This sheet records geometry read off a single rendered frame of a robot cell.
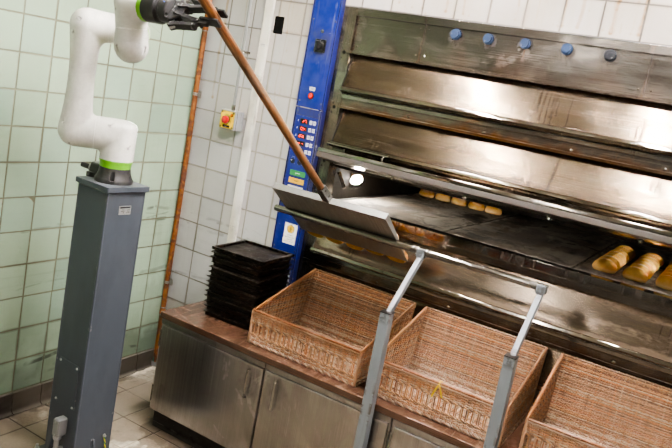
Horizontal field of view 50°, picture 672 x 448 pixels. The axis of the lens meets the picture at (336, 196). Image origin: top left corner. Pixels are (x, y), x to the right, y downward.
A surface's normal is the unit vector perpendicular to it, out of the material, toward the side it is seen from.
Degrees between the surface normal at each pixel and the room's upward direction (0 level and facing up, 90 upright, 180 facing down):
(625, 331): 70
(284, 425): 90
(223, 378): 90
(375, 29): 90
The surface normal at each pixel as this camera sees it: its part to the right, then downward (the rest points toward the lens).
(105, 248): 0.80, 0.24
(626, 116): -0.44, -0.30
